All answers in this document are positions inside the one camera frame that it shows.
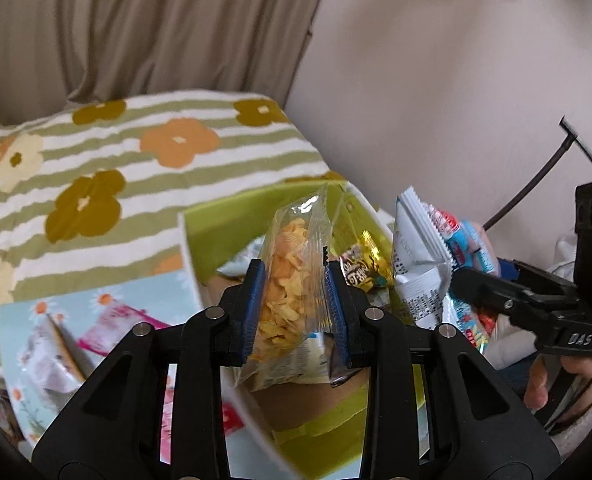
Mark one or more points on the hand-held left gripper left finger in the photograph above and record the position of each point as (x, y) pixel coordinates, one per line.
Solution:
(253, 305)

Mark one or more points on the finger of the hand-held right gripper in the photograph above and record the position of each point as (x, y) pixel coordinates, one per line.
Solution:
(510, 269)
(481, 287)

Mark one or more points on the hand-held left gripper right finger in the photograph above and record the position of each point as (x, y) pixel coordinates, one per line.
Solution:
(338, 310)

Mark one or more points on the yellow brown snack packet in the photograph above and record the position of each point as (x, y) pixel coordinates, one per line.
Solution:
(363, 270)

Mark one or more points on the clear corn chips packet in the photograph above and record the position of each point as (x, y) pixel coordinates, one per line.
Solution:
(293, 270)

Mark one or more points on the white blue red snack packet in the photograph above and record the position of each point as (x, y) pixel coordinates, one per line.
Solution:
(416, 270)

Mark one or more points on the green cardboard box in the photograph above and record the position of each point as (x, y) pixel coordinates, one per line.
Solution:
(215, 230)

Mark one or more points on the pink white snack packet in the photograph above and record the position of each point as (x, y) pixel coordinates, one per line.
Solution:
(168, 410)

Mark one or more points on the large pink snack packet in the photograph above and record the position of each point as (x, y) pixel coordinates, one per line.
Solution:
(115, 322)

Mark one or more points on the dark silver snack packet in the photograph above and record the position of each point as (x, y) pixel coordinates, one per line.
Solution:
(50, 360)

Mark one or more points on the person's right hand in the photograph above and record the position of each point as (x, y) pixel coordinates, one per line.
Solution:
(538, 377)

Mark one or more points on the striped floral blanket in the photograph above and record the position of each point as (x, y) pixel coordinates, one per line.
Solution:
(125, 160)

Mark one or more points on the beige curtain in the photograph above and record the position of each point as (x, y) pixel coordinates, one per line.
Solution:
(150, 25)

